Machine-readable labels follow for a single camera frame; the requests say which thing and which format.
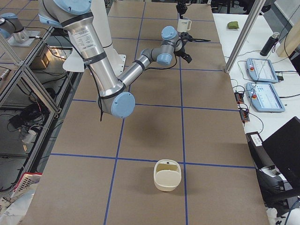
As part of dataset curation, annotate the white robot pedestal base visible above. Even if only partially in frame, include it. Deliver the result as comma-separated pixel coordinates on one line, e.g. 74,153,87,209
62,0,127,78

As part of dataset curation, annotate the aluminium frame post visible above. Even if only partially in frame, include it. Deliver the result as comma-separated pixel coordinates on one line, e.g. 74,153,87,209
225,0,266,74

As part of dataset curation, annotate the black monitor stand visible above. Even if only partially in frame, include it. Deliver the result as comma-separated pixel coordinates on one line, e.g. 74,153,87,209
246,132,298,211

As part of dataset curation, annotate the black computer monitor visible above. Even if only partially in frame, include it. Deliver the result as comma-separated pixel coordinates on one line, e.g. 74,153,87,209
262,116,300,188

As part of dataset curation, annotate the white mug grey inside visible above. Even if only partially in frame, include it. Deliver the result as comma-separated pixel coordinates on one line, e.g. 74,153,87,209
177,17,192,32

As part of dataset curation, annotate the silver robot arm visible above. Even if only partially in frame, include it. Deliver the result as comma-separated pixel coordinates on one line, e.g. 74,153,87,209
0,0,182,47
39,0,194,119

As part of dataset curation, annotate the green bean bag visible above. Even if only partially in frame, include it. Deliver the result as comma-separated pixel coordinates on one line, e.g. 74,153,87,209
227,21,239,30

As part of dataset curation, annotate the blue teach pendant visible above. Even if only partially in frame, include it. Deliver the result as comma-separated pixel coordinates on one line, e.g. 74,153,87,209
246,58,279,83
246,82,285,113

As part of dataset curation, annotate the cream plastic basket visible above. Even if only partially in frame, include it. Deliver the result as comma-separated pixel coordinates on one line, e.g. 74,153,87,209
153,159,181,192

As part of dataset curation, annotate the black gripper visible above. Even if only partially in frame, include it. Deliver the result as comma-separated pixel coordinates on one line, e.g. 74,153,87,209
175,32,211,63
176,0,188,19

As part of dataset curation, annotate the black water bottle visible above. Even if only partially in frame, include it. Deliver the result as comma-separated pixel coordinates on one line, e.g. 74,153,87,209
260,32,280,56

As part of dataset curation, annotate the aluminium frame rack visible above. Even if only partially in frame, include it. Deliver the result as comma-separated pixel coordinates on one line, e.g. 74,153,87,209
0,26,81,193

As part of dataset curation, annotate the upper blue teach pendant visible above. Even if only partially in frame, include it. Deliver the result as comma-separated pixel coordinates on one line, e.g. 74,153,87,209
246,58,279,83

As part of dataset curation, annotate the lower blue teach pendant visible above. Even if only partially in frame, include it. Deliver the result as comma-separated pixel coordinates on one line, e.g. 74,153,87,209
246,82,285,113

